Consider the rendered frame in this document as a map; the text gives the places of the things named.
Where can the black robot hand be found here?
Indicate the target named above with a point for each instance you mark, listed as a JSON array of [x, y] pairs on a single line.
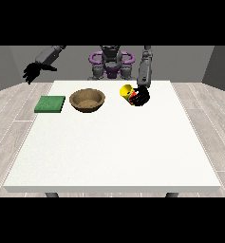
[[141, 96], [32, 72]]

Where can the yellow cup with melon print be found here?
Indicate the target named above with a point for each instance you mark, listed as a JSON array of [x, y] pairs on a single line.
[[127, 92]]

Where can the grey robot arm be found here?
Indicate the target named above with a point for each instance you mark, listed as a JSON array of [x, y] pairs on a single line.
[[144, 69], [49, 55]]

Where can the green square pad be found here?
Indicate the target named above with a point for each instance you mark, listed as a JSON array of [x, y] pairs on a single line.
[[49, 104]]

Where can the brown wooden bowl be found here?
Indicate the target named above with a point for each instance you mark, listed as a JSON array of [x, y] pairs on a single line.
[[87, 99]]

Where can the grey robot trunk purple rings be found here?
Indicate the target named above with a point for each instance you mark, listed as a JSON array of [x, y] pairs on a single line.
[[111, 65]]

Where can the dark table leg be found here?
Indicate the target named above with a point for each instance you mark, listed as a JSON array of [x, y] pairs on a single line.
[[172, 194], [52, 194]]

